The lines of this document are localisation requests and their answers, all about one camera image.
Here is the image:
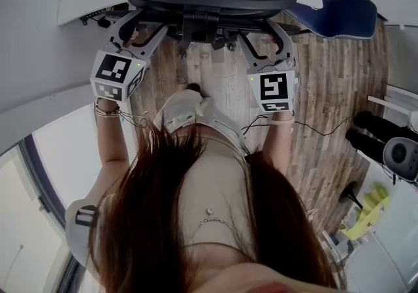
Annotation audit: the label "clear plastic box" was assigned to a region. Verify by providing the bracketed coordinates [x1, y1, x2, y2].
[323, 229, 353, 263]

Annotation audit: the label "person's left forearm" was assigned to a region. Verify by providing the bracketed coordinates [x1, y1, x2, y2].
[94, 97, 131, 168]

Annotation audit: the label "silver necklace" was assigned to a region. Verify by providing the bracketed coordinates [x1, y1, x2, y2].
[199, 208, 226, 226]

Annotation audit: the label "dark-framed window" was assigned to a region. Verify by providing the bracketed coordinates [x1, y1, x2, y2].
[0, 102, 99, 293]

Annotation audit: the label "beaded bracelets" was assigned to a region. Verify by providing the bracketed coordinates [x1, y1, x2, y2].
[94, 102, 121, 119]

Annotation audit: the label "blue chair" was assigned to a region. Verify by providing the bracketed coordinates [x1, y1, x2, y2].
[283, 0, 378, 40]

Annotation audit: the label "grey shoulder strap with buckle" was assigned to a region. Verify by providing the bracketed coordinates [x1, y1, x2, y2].
[65, 198, 99, 266]

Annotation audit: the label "black round stand base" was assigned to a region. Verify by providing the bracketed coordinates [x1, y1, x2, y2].
[338, 181, 363, 209]

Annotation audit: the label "white side table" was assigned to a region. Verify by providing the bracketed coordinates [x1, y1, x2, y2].
[367, 85, 418, 129]

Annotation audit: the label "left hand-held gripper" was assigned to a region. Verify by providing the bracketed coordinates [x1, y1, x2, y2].
[90, 9, 170, 102]

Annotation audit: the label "yellow-green bag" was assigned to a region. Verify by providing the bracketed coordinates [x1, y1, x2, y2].
[339, 183, 391, 242]

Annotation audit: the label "grey rounded device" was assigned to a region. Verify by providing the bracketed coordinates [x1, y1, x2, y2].
[382, 136, 418, 185]

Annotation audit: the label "black cable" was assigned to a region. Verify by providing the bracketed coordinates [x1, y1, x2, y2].
[240, 114, 356, 138]

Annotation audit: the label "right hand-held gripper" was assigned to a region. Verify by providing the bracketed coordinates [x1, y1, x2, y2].
[237, 19, 297, 113]

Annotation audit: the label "black power strip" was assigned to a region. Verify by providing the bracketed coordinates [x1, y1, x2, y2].
[80, 9, 105, 25]

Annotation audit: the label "person's beige top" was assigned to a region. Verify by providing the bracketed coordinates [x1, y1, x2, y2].
[65, 121, 252, 293]

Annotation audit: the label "person's white shorts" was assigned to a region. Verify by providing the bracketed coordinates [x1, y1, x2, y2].
[153, 89, 248, 149]

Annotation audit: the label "person's right forearm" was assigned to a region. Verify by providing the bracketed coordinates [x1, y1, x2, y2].
[261, 112, 295, 175]

